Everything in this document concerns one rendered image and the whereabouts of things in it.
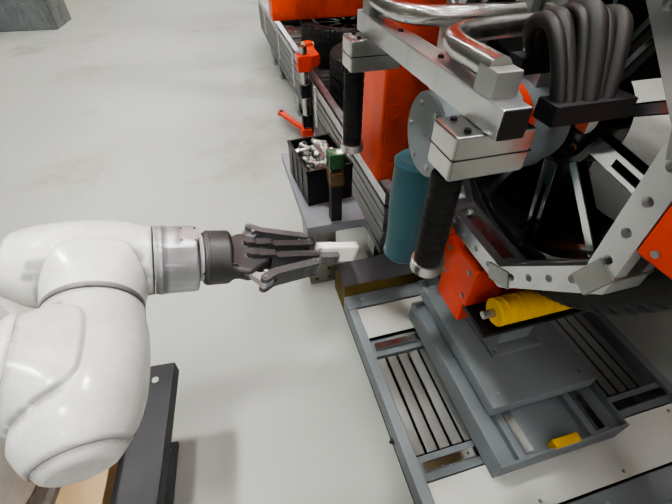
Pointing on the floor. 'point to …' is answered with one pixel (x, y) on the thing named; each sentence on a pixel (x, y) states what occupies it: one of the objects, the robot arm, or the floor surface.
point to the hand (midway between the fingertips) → (335, 252)
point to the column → (324, 264)
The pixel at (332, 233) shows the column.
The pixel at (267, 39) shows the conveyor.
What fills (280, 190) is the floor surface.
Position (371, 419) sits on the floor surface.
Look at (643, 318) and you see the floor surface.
